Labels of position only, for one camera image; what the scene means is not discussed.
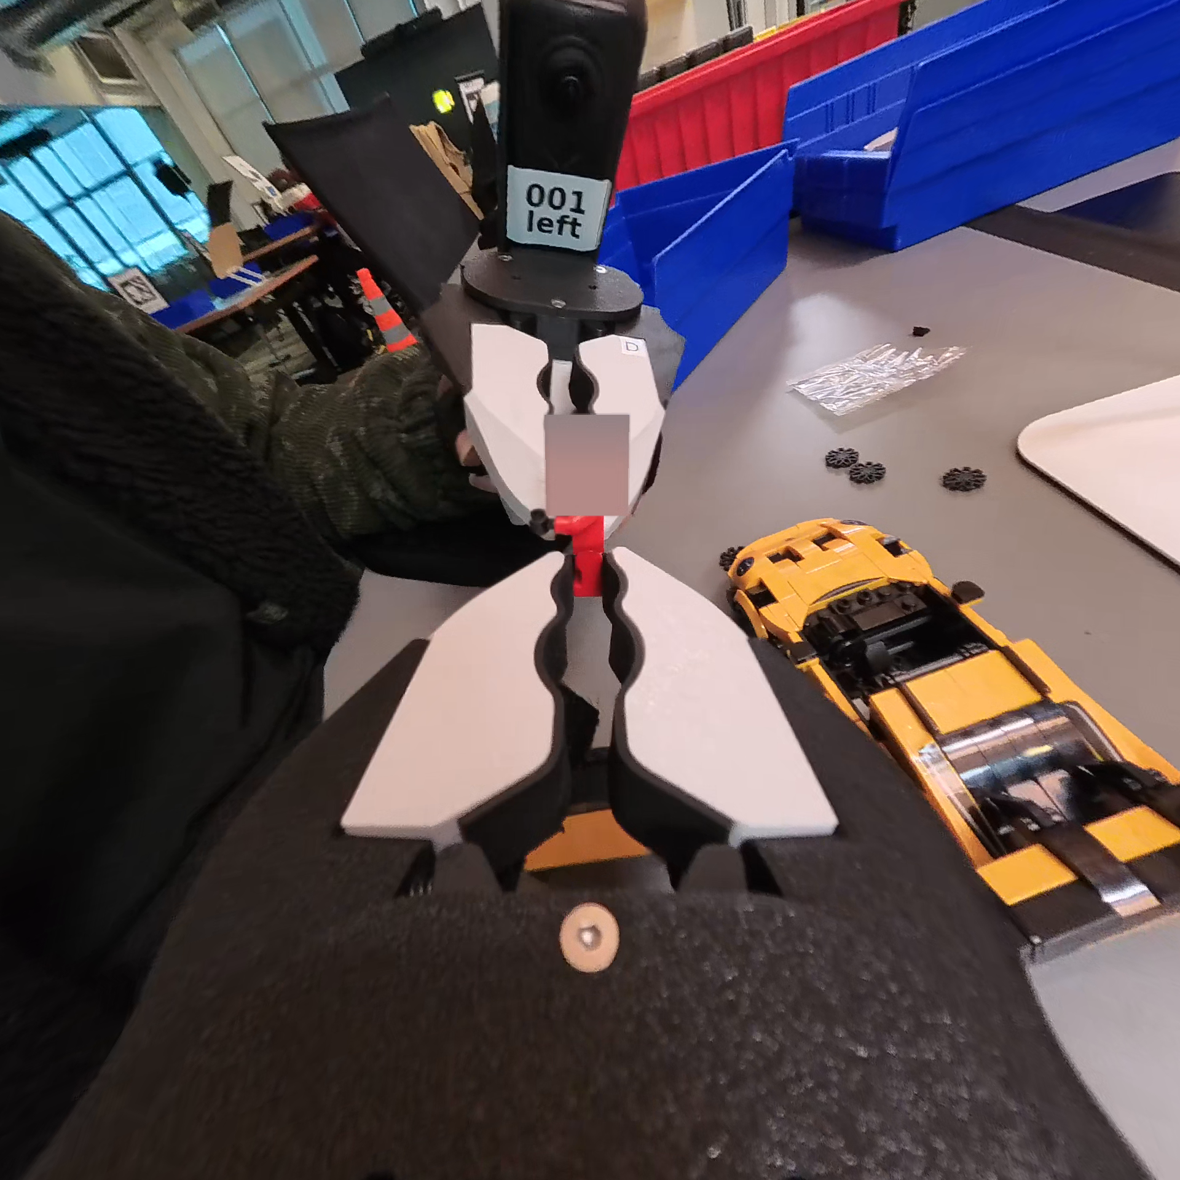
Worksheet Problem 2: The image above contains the yellow lego car roof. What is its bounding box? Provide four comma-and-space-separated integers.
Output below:
523, 805, 660, 872

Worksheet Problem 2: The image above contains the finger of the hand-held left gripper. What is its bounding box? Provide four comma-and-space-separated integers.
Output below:
572, 334, 669, 537
462, 321, 554, 528

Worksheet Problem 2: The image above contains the red plastic storage bin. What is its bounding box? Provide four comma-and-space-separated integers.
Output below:
615, 0, 908, 190

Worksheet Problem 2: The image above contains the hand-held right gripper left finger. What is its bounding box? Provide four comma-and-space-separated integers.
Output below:
341, 550, 600, 843

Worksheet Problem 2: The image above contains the red lego minifigure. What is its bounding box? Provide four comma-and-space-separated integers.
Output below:
530, 510, 609, 595

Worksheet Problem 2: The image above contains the white desk stand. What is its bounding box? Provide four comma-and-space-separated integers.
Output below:
1016, 375, 1180, 568

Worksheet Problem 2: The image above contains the person's left forearm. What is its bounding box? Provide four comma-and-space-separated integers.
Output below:
120, 312, 480, 553

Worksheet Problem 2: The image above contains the clear plastic bag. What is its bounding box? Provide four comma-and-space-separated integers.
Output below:
787, 343, 967, 415

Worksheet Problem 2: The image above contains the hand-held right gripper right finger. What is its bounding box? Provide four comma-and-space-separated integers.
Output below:
604, 546, 840, 843

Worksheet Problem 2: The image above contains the yellow lego car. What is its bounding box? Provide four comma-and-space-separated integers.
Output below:
719, 517, 1180, 951

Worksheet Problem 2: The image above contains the orange traffic cone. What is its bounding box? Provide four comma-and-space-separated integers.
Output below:
354, 267, 417, 355

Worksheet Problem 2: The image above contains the black panel board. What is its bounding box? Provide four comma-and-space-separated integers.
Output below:
266, 96, 482, 314

